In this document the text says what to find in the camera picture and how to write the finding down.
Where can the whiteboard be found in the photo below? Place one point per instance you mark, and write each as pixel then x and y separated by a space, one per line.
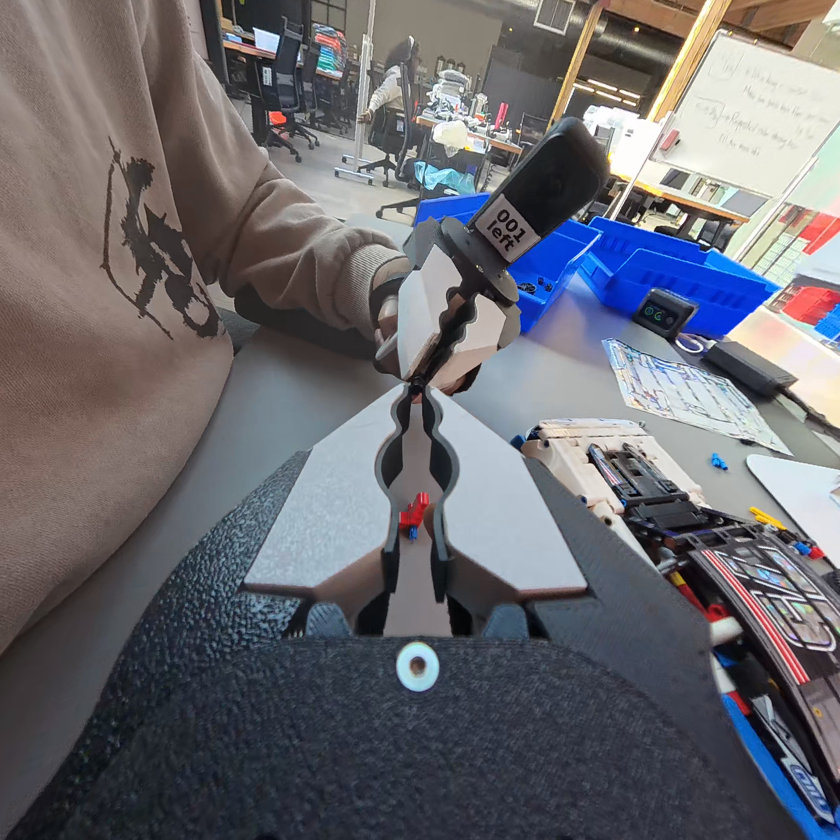
pixel 754 111

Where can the red plastic crate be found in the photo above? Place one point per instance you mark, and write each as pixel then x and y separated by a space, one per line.
pixel 810 305

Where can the small yellow brick piece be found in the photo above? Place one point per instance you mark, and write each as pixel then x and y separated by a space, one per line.
pixel 766 518

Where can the wooden pillar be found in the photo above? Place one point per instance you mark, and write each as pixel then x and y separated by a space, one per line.
pixel 689 59
pixel 577 59

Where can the teal plastic bag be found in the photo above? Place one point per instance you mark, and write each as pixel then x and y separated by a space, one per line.
pixel 446 178

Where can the blue plastic bin with parts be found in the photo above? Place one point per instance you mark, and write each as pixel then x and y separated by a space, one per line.
pixel 558 262

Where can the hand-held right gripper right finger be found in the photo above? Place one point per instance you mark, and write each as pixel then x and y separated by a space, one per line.
pixel 505 525

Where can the long wooden table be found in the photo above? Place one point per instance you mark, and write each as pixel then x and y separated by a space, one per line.
pixel 689 203

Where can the white plastic bag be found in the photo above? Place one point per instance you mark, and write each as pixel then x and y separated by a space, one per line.
pixel 451 134

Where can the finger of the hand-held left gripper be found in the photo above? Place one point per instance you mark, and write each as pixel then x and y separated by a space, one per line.
pixel 420 315
pixel 482 331

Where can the stack of coloured clothes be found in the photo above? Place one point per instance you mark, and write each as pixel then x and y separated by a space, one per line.
pixel 330 46

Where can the small black brick piece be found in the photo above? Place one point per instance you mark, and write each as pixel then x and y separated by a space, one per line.
pixel 415 388

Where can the stack of blue crates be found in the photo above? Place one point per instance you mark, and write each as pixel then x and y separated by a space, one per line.
pixel 830 325

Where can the cluttered wooden desk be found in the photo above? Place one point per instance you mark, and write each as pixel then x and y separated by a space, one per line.
pixel 485 138

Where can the grey desk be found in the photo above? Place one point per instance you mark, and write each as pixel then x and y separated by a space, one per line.
pixel 295 407

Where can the small black parts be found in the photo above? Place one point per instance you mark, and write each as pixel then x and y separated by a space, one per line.
pixel 533 285

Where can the toy brick race car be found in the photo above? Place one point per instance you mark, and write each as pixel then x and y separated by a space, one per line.
pixel 630 479

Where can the person's beige printed sweatshirt torso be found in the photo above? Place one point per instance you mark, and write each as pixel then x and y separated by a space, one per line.
pixel 65 328

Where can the black office chair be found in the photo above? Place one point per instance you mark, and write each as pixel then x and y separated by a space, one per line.
pixel 285 85
pixel 394 141

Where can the white rolling stand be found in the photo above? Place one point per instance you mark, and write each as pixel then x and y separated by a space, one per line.
pixel 361 98

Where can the person's left hand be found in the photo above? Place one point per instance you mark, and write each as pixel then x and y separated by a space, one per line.
pixel 387 321

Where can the person's left forearm beige sleeve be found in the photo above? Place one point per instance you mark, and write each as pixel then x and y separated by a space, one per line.
pixel 295 262

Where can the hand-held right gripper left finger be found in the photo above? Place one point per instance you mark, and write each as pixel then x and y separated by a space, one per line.
pixel 315 525

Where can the black device with green display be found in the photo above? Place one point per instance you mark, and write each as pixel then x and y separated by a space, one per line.
pixel 663 315

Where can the small red blue brick piece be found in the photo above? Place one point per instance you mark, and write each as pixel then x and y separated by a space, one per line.
pixel 806 550

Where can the small blue brick pin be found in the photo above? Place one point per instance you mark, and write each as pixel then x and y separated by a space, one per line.
pixel 719 463

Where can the black power adapter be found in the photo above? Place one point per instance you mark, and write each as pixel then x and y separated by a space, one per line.
pixel 748 367

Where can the printed instruction sheet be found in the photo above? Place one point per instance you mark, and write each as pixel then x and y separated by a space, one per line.
pixel 682 394

